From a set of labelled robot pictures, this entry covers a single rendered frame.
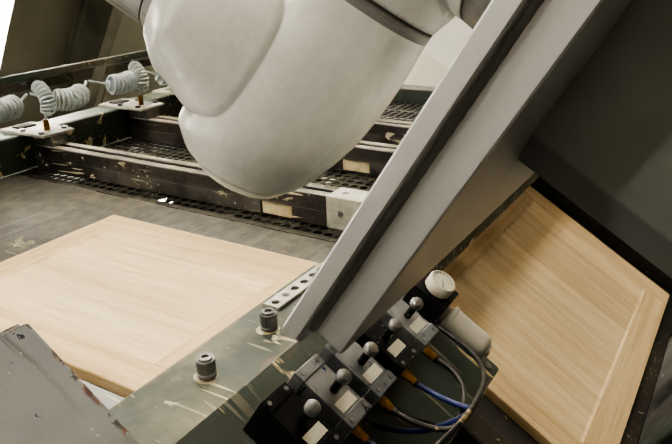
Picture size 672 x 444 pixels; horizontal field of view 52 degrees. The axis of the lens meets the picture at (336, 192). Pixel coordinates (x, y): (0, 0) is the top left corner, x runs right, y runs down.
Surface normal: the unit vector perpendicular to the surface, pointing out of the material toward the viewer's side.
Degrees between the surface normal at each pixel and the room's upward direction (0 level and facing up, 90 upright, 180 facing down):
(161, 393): 57
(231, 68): 103
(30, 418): 90
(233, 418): 90
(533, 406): 90
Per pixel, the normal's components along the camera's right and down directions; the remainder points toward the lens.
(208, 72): -0.33, 0.37
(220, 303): -0.04, -0.94
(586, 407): 0.43, -0.72
